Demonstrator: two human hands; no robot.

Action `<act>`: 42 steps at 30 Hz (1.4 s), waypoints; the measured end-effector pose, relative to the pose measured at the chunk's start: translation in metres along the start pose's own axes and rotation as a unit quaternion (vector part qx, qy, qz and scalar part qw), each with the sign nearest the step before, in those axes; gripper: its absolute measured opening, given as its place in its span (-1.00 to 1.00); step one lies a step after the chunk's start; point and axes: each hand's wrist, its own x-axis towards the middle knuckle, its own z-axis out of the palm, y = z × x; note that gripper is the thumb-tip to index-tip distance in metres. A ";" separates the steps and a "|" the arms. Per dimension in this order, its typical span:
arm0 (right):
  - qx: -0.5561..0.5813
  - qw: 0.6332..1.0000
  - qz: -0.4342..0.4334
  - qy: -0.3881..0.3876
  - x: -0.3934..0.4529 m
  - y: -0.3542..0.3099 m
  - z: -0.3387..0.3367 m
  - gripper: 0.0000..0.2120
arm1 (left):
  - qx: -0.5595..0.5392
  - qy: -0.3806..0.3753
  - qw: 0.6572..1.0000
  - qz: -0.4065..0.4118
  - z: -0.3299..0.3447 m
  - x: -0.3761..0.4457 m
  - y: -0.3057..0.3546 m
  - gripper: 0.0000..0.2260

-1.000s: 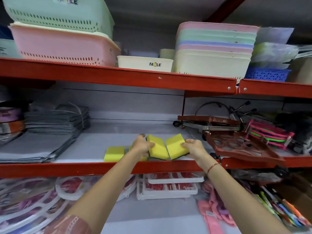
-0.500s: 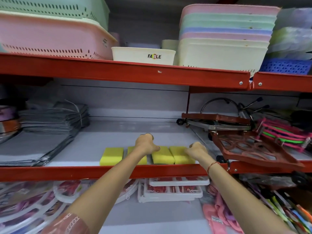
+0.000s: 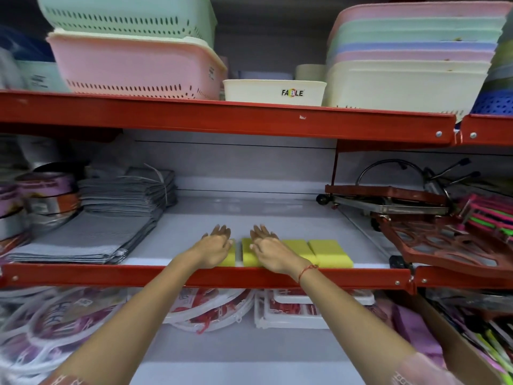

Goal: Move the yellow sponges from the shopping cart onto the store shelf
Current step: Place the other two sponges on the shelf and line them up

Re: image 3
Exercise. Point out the lavender plastic basin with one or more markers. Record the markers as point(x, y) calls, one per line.
point(413, 46)

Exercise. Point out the cream round container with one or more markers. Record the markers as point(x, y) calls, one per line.
point(310, 72)

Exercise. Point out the purple folded cloth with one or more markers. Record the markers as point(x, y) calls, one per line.
point(413, 328)

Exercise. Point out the stack of light grey cloths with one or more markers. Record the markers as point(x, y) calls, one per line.
point(88, 240)

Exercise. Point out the person's left forearm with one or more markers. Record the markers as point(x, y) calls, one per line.
point(132, 324)

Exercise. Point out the mint slotted laundry basket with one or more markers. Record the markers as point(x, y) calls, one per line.
point(120, 11)

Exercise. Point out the red plastic lattice wheeled trolley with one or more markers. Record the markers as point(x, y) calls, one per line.
point(473, 265)

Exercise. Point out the clear plastic bag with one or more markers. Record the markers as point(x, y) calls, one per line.
point(10, 70)

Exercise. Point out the blue perforated plastic basket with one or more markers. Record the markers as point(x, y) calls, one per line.
point(495, 103)

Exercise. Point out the blue plastic container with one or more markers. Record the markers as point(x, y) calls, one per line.
point(24, 46)

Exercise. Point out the yellow sponge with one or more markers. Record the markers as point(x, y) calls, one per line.
point(330, 254)
point(298, 248)
point(246, 258)
point(230, 260)

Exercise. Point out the pink plastic basin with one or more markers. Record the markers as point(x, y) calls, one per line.
point(413, 56)
point(421, 9)

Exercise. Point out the person's left hand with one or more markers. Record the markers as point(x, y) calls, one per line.
point(212, 250)

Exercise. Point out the mint plastic basin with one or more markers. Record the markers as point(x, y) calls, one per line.
point(417, 29)

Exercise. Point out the bunch of colourful packaged sticks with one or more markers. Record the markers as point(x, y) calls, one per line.
point(493, 340)

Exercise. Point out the pale mint plastic box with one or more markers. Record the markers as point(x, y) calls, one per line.
point(44, 76)

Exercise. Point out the clear wrapped packets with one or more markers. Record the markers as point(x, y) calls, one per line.
point(473, 298)

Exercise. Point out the person's right forearm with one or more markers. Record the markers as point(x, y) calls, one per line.
point(352, 328)

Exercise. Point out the small cream plastic box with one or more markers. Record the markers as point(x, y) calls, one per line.
point(248, 94)

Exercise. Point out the green plastic basin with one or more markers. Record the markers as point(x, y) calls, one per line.
point(503, 56)

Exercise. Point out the pink green clothes hangers bundle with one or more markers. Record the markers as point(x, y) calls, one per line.
point(489, 208)

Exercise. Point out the steel pot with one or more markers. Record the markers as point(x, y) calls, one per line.
point(38, 152)

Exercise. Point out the person's right hand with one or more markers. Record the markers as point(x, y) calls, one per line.
point(272, 252)

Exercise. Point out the pink slotted laundry basket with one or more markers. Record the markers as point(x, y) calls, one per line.
point(132, 64)

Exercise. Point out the brown cardboard box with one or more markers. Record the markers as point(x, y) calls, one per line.
point(461, 352)

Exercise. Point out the red steel wheeled trolley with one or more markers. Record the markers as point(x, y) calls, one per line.
point(384, 192)

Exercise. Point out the purple orange label tin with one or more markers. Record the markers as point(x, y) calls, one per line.
point(48, 196)

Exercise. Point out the orange packet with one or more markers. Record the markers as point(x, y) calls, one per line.
point(12, 244)

